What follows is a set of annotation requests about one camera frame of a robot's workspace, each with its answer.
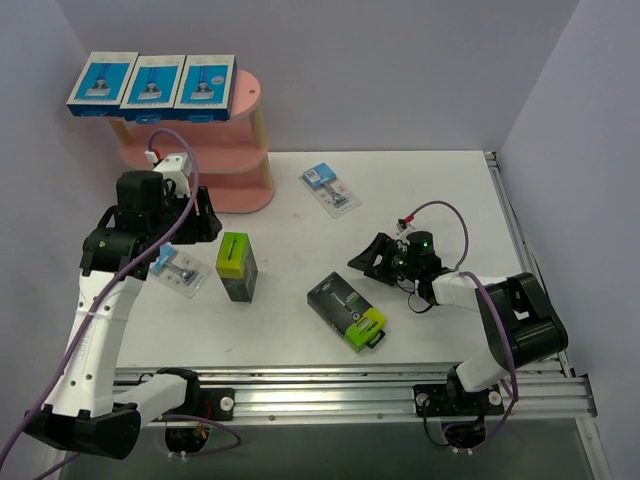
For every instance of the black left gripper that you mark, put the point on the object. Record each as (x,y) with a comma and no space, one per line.
(195,226)

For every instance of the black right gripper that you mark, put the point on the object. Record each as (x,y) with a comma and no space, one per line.
(388,257)

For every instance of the black green razor box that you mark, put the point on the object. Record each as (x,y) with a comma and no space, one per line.
(236,267)
(347,312)

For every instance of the blue Harry's razor box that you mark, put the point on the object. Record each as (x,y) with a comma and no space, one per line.
(152,89)
(100,88)
(206,88)

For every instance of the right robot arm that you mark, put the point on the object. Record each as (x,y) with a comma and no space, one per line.
(520,323)

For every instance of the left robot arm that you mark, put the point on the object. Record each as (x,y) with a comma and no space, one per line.
(79,412)

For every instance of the pink three-tier shelf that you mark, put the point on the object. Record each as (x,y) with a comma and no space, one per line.
(232,155)

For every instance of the clear blister razor pack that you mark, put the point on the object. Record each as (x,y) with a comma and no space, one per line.
(329,190)
(179,271)

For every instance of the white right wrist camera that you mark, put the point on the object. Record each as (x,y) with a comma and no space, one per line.
(403,229)

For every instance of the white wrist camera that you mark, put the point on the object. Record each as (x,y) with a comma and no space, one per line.
(403,229)
(176,167)

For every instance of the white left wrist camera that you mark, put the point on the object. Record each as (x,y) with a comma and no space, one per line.
(176,167)

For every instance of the aluminium rail frame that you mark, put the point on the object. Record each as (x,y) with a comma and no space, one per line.
(285,363)

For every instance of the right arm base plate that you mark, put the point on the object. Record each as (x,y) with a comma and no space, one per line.
(438,400)

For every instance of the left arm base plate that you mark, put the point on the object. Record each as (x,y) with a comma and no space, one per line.
(216,404)

